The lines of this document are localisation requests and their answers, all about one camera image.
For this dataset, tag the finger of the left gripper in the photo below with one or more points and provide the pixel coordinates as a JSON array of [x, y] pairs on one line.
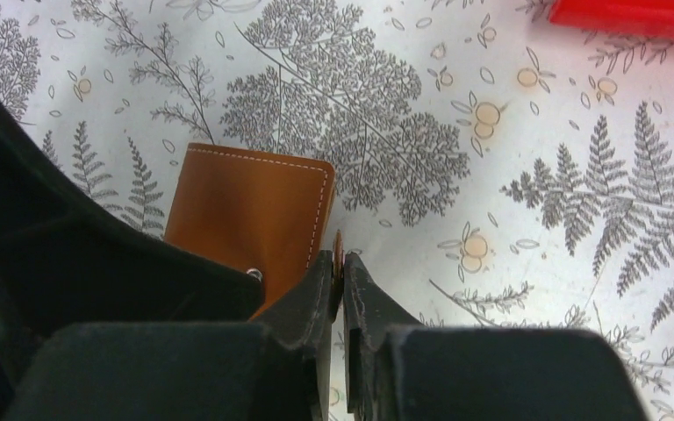
[[64, 259]]

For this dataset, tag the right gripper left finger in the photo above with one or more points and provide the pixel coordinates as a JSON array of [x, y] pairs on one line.
[[275, 367]]

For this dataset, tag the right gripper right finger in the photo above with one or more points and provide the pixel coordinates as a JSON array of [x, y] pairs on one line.
[[399, 369]]

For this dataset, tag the brown leather card holder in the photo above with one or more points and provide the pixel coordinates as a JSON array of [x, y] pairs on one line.
[[248, 209]]

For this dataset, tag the red plastic bin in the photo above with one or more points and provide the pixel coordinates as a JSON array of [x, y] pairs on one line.
[[635, 17]]

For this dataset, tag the floral table mat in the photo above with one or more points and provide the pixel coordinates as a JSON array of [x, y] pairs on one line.
[[492, 169]]

